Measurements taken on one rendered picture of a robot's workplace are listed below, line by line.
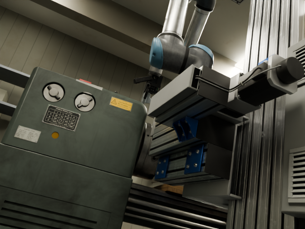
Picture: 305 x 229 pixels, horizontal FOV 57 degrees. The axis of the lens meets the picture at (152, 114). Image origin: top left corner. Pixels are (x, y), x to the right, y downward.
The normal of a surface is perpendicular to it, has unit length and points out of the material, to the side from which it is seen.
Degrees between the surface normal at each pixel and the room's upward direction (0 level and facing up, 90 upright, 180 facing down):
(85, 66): 90
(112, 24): 90
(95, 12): 90
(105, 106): 90
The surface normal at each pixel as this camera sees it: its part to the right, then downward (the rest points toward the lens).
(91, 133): 0.29, -0.32
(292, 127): -0.89, -0.34
